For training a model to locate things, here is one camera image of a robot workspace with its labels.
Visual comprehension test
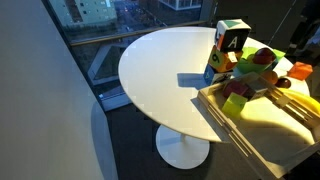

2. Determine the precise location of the yellow banana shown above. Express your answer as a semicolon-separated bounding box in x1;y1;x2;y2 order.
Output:
283;88;320;116

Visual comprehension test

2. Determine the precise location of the orange and green picture cube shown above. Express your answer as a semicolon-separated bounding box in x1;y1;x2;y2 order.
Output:
207;45;244;74

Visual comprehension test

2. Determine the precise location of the light green cube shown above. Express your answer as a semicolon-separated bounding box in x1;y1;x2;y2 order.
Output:
273;48;287;63

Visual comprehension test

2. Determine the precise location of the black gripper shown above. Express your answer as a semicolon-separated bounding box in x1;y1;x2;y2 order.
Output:
293;9;320;58

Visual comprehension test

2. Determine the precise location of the white round table pedestal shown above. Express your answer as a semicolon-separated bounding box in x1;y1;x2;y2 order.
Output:
155;124;211;170

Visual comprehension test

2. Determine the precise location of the grey-brown cube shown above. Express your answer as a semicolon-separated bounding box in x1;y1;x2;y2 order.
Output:
247;78;269;100

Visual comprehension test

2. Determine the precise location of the small dark red plum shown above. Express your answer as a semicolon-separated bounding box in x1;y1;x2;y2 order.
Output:
274;76;292;90

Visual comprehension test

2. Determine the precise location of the red apple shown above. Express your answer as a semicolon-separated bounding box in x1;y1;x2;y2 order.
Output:
251;47;277;66

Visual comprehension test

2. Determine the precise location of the yellow lemon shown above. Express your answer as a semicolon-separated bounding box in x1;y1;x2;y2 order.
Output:
245;53;256;64

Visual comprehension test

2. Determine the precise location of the yellow-green cube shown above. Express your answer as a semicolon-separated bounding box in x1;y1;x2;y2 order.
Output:
221;91;249;119

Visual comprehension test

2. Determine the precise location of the light wooden tray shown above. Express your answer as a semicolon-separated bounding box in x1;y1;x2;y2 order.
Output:
196;71;320;180

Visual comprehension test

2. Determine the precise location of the orange fruit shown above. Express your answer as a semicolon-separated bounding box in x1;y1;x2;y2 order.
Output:
260;69;280;86

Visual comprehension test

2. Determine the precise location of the green plastic bowl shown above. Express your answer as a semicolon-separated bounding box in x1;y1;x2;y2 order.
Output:
234;46;283;76

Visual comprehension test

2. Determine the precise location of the wooden window handrail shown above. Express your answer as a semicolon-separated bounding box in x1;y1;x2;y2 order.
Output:
69;20;210;47

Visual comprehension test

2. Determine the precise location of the white cube with zebra picture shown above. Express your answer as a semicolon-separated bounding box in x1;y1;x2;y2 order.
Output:
214;18;252;53

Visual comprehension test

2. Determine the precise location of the magenta cube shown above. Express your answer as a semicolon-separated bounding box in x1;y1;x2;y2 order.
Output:
221;80;250;99

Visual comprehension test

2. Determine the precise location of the thin grey cable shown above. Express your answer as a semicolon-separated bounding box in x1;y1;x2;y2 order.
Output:
267;0;297;47

